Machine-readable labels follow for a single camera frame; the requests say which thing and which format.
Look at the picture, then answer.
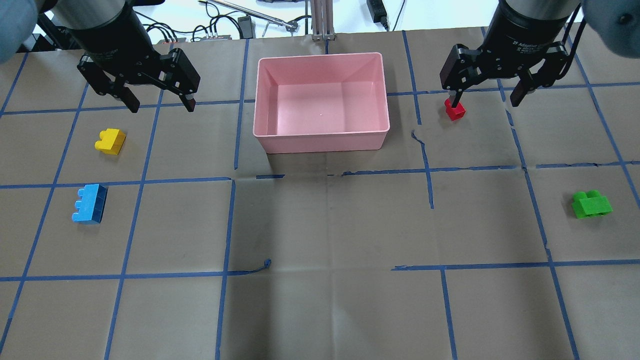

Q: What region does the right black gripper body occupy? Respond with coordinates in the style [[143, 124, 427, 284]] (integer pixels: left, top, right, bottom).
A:
[[439, 14, 569, 92]]

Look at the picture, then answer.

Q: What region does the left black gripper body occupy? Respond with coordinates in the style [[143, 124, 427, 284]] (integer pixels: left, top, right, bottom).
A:
[[69, 10, 201, 98]]

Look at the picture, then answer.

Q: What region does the red toy block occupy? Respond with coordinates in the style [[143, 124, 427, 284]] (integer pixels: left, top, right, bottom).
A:
[[444, 98, 466, 122]]

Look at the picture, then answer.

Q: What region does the yellow toy block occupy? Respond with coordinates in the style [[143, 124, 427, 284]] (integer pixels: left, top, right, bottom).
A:
[[94, 128, 127, 156]]

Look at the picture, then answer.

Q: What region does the blue toy block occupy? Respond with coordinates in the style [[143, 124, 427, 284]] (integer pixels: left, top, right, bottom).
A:
[[71, 183, 108, 224]]

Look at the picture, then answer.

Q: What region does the green toy block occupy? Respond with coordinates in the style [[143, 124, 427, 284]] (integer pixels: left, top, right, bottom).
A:
[[571, 189, 613, 219]]

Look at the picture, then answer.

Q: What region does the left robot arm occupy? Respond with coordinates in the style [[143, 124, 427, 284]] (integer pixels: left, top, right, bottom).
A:
[[0, 0, 201, 113]]

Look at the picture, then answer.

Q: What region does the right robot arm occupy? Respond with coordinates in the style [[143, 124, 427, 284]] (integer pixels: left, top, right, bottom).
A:
[[439, 0, 640, 109]]

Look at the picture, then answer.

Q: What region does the pink plastic box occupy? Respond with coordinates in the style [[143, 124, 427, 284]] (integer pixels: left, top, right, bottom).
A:
[[253, 52, 391, 154]]

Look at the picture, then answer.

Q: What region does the black power adapter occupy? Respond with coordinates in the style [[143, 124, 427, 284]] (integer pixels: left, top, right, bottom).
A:
[[365, 0, 389, 31]]

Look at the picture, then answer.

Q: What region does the metal rod tool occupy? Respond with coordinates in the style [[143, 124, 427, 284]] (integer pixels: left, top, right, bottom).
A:
[[198, 0, 299, 33]]

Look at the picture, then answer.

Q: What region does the aluminium frame post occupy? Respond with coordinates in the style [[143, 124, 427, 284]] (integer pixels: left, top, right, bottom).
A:
[[310, 0, 335, 42]]

